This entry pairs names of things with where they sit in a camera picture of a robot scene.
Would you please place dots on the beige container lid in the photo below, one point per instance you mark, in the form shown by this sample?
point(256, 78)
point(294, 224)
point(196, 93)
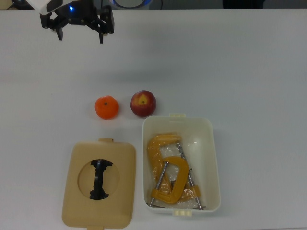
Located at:
point(72, 191)

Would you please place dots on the large yellow C-clamp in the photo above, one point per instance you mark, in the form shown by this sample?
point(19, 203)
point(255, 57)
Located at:
point(153, 148)

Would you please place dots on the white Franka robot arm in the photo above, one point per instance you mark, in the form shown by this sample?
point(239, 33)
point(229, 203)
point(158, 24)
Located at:
point(43, 4)

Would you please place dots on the orange toy mandarin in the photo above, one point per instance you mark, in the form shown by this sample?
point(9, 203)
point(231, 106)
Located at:
point(106, 109)

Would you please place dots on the small yellow C-clamp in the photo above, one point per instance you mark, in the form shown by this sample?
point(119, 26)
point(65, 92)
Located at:
point(180, 179)

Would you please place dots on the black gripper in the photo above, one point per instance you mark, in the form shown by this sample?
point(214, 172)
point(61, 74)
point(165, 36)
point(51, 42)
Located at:
point(76, 18)

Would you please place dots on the red yellow toy apple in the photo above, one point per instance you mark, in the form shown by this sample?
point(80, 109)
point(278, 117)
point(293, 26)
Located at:
point(144, 105)

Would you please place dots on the white plastic container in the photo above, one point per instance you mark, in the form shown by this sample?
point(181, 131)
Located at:
point(206, 155)

